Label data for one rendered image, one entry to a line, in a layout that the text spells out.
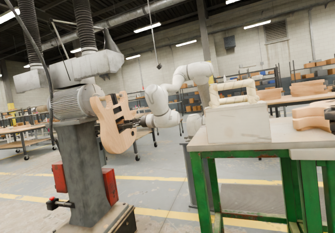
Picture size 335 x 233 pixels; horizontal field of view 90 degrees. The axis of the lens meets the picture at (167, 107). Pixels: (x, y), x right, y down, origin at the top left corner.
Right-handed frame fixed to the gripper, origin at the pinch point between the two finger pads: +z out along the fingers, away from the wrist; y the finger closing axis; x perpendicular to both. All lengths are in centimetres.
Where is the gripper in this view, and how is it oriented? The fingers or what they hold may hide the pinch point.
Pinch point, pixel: (121, 124)
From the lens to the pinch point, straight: 119.9
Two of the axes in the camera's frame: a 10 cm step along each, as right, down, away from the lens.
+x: -2.1, -9.6, -2.0
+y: 3.1, -2.6, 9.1
